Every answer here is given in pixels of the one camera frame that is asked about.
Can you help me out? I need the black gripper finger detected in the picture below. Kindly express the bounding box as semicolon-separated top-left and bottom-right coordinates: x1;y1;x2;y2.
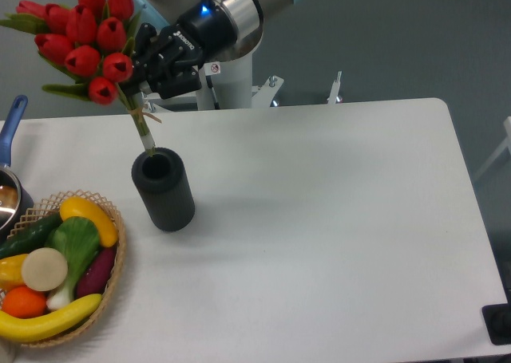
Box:
132;23;168;74
121;68;201;99

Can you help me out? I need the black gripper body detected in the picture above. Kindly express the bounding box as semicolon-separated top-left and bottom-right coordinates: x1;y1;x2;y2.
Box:
156;3;236;73

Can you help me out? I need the red tulip bouquet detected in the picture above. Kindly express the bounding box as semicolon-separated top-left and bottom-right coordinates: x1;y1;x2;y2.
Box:
1;0;156;156

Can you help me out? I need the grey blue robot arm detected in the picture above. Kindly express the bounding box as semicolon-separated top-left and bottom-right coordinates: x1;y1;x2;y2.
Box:
121;0;299;99

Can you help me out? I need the dark grey ribbed vase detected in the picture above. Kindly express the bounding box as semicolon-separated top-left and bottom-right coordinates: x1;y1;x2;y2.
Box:
131;148;196;232

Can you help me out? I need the yellow squash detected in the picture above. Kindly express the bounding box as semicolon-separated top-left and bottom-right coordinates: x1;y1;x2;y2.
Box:
59;196;118;247

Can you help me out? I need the woven wicker basket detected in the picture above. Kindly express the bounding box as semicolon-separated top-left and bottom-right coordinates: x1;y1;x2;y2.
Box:
1;190;126;347

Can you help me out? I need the green bok choy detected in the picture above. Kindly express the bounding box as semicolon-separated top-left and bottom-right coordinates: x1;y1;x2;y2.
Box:
45;216;100;311

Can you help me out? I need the dark green cucumber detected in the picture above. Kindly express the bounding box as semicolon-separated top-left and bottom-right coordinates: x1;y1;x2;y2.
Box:
1;213;62;258

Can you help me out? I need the purple sweet potato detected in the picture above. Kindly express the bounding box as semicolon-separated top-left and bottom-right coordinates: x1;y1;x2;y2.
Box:
75;247;117;298

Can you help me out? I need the beige round slice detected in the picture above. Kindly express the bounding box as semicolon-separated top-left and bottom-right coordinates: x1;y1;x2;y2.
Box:
21;247;68;292

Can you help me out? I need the yellow bell pepper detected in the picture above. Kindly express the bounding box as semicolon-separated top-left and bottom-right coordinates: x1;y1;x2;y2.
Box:
0;254;28;292

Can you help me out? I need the orange fruit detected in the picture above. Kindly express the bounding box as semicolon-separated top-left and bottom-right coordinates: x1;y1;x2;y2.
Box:
2;286;46;318

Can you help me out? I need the yellow banana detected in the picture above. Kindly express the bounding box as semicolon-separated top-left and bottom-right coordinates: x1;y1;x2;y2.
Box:
1;294;102;343

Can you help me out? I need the black device at edge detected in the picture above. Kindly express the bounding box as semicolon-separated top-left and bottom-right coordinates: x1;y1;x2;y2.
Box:
481;303;510;345

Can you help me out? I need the black cable on pedestal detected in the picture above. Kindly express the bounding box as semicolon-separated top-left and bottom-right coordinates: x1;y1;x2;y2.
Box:
203;65;221;111

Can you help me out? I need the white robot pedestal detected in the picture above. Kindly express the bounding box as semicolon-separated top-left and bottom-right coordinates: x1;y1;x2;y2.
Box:
141;49;284;112

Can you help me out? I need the blue handled saucepan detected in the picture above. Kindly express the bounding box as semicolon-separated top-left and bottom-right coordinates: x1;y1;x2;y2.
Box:
1;95;34;243

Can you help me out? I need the white frame at right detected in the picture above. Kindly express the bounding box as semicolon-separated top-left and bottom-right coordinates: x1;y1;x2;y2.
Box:
473;116;510;183

